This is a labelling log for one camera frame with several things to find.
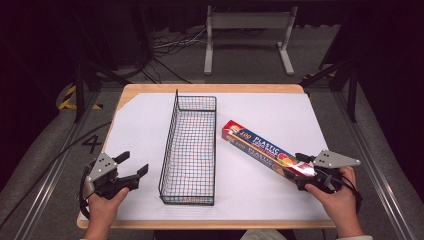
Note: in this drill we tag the black metal stand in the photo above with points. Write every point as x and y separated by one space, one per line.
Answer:
79 90
351 90

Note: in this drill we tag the person's left hand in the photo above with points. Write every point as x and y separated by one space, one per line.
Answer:
101 208

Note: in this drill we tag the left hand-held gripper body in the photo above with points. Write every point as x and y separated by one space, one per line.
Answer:
103 171

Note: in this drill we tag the aluminium floor rail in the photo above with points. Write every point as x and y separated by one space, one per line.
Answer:
376 176
43 190

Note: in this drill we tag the white metal stand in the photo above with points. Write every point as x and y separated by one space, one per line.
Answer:
248 20

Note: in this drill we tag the person's right hand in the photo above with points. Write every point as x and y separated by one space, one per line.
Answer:
336 203

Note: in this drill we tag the person's light clothing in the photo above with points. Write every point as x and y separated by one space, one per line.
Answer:
258 235

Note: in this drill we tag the white table cover sheet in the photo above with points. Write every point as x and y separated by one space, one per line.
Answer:
260 196

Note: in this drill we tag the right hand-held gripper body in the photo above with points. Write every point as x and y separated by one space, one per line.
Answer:
333 160

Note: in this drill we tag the yellow black hazard tape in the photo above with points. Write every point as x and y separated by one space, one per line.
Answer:
70 96

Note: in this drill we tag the long plastic wrap box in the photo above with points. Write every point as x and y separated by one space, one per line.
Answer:
263 150

